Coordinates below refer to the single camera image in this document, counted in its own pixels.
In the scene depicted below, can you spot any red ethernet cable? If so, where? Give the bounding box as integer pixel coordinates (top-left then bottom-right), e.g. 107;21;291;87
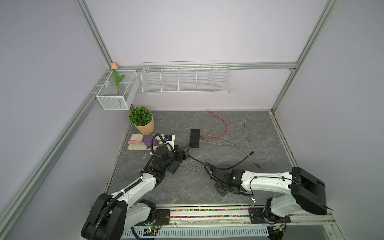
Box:
199;110;228;140

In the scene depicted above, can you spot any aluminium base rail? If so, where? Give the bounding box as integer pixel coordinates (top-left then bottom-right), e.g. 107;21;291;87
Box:
83;204;337;240

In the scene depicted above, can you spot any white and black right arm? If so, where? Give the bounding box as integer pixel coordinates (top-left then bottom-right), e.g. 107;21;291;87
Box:
204;163;329;224

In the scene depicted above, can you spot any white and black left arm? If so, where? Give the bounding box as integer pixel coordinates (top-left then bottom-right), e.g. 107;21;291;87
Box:
81;134;190;240

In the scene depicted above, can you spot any purple trowel with pink handle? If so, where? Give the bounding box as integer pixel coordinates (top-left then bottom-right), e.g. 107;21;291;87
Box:
128;137;152;147

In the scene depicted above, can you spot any black cable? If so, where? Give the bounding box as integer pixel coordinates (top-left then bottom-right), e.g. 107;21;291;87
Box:
185;150;255;170

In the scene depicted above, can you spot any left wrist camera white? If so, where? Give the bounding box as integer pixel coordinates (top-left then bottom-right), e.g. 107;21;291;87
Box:
160;135;175;152

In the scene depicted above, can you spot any pink tulip artificial flower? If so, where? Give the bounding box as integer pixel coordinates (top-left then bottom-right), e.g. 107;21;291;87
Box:
111;63;125;96

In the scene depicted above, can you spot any white wire basket small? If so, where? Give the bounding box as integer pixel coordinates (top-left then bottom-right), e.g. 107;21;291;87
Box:
96;70;140;111

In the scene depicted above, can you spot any white wire shelf wide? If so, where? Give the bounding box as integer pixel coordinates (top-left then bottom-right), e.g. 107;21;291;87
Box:
141;61;232;94

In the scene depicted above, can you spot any black ribbed network switch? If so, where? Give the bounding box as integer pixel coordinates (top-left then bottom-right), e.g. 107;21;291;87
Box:
189;129;200;148

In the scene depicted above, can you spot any green plant in beige pot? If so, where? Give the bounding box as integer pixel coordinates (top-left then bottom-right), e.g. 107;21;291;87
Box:
129;106;155;135

